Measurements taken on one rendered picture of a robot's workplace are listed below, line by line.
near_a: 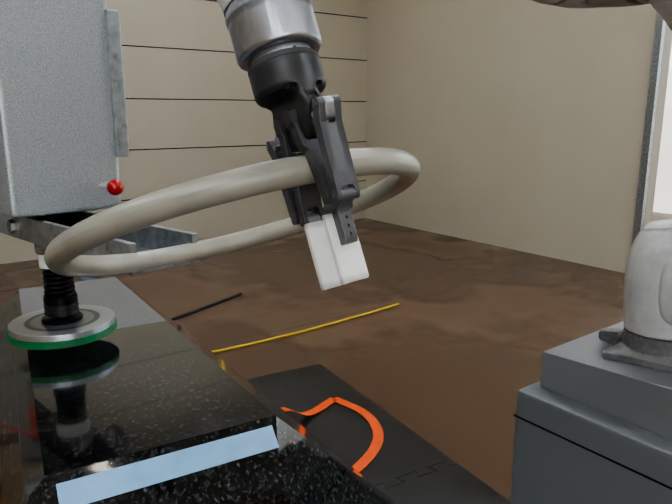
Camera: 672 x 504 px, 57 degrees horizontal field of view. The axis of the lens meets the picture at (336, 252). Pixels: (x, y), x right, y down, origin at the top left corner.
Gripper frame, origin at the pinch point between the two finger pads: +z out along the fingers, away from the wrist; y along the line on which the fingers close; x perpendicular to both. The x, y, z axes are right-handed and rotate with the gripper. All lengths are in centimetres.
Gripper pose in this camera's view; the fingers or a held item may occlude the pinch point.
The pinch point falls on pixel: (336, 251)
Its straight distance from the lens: 62.2
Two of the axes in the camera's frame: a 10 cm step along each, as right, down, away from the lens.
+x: -8.5, 2.1, -4.8
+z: 2.7, 9.6, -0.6
